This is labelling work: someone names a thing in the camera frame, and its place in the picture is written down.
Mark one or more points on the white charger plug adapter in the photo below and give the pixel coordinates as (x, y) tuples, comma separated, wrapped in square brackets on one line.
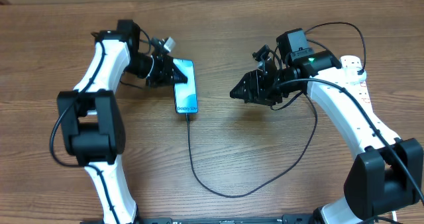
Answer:
[(354, 75)]

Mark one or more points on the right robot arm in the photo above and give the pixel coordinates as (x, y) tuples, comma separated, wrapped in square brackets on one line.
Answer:
[(387, 171)]

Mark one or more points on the white power strip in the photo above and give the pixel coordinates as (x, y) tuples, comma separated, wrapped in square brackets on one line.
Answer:
[(351, 66)]

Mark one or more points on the blue Galaxy smartphone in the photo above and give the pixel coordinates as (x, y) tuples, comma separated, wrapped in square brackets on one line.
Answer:
[(185, 95)]

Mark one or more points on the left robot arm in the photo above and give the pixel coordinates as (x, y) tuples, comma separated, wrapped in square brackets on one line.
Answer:
[(89, 118)]

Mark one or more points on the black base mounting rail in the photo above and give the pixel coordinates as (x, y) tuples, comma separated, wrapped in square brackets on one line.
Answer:
[(284, 219)]

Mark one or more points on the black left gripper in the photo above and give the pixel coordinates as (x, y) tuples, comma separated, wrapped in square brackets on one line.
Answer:
[(164, 75)]

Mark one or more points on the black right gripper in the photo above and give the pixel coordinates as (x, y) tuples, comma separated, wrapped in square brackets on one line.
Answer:
[(256, 85)]

